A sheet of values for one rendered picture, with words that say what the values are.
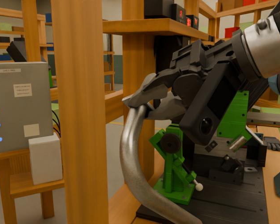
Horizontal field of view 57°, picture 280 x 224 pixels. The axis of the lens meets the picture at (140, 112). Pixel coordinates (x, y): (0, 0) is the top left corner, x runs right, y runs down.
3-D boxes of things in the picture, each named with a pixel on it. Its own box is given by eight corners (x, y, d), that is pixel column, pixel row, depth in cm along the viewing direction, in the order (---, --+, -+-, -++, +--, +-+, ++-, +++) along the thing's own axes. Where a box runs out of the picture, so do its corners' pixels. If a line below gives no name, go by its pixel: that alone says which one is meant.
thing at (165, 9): (174, 19, 103) (174, 1, 101) (162, 15, 90) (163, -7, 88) (157, 20, 106) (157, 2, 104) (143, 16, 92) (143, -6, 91)
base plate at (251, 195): (257, 136, 173) (258, 133, 173) (270, 251, 74) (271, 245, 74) (194, 129, 189) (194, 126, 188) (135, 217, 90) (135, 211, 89)
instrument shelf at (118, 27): (208, 40, 163) (208, 34, 162) (169, 31, 81) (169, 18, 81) (170, 41, 172) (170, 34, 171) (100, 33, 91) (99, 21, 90)
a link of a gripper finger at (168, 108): (154, 107, 53) (191, 87, 47) (150, 130, 49) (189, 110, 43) (144, 98, 51) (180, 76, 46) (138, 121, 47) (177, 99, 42)
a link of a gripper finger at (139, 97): (134, 88, 50) (178, 73, 45) (127, 110, 46) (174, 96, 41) (125, 77, 48) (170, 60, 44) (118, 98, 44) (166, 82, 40)
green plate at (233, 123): (244, 138, 118) (248, 92, 118) (244, 139, 110) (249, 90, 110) (217, 136, 122) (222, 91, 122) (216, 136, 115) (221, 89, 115)
